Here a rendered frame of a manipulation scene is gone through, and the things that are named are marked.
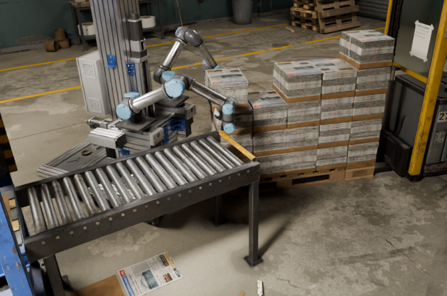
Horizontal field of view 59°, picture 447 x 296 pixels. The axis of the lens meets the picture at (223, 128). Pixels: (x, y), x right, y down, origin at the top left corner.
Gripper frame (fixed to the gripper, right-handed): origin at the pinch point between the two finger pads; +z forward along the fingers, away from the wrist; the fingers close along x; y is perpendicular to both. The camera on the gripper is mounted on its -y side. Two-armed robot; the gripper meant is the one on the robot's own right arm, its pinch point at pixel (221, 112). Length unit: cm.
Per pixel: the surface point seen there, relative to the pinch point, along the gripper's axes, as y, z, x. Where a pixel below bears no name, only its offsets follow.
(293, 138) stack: -34, 8, -62
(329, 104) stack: -7, 10, -92
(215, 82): 21.0, 9.7, 2.7
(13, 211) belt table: -5, -89, 126
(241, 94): 10.0, 6.8, -16.8
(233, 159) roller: -6, -61, 3
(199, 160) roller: -6, -58, 24
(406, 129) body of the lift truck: -50, 31, -182
